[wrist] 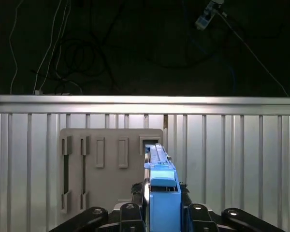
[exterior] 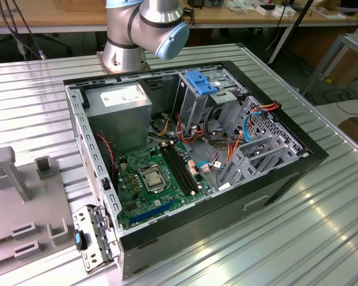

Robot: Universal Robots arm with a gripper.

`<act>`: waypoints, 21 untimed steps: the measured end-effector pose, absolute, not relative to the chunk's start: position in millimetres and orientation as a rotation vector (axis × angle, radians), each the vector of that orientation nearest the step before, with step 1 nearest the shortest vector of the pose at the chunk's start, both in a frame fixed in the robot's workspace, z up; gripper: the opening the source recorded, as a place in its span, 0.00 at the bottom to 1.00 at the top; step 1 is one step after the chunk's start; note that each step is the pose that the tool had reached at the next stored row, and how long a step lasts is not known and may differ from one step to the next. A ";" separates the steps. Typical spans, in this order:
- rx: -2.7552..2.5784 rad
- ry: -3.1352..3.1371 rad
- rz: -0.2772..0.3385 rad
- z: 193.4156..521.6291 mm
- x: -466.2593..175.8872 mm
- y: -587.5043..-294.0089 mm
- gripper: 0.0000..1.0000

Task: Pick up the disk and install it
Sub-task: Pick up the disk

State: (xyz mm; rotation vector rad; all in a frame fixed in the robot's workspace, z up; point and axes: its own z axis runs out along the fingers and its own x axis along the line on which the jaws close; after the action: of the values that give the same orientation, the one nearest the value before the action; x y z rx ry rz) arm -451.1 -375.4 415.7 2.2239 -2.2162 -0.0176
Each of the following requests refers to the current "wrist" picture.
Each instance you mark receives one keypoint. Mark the grey parts rack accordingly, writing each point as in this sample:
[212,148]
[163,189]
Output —
[106,181]

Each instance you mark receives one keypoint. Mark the white power strip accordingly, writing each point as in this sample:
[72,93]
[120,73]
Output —
[203,21]

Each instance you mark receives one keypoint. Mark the hard disk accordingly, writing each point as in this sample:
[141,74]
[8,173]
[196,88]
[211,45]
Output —
[164,205]

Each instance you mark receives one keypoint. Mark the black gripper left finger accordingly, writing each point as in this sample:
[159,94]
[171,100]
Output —
[130,217]

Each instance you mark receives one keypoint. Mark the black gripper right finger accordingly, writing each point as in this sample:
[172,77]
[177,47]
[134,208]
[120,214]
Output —
[198,217]

